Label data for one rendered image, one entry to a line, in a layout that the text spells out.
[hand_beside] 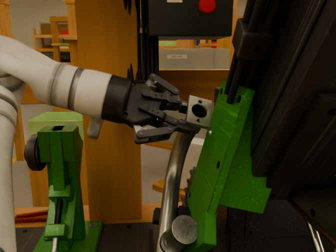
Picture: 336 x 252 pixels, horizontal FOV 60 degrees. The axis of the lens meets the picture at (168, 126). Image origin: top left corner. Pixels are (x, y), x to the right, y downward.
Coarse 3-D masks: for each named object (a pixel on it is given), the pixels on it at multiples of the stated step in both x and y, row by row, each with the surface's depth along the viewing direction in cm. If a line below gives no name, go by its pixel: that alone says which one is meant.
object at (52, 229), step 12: (48, 192) 58; (60, 192) 58; (72, 192) 60; (60, 204) 58; (72, 204) 60; (48, 216) 59; (60, 216) 57; (72, 216) 59; (48, 228) 55; (60, 228) 55; (72, 228) 58; (48, 240) 57
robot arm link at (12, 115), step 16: (0, 112) 37; (16, 112) 40; (0, 128) 35; (0, 144) 34; (0, 160) 33; (0, 176) 31; (0, 192) 30; (0, 208) 29; (0, 224) 28; (0, 240) 27
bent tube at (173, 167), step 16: (192, 96) 48; (192, 112) 50; (208, 112) 47; (208, 128) 46; (176, 144) 54; (176, 160) 55; (176, 176) 54; (176, 192) 53; (176, 208) 51; (160, 224) 49
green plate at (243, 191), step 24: (240, 96) 36; (216, 120) 43; (240, 120) 35; (216, 144) 41; (240, 144) 38; (216, 168) 38; (240, 168) 38; (192, 192) 47; (216, 192) 37; (240, 192) 39; (264, 192) 39; (192, 216) 44
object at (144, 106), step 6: (138, 108) 46; (144, 108) 46; (150, 108) 46; (150, 114) 46; (156, 114) 46; (162, 114) 46; (156, 120) 49; (162, 120) 46; (168, 120) 46; (174, 120) 46; (156, 126) 48; (162, 126) 48
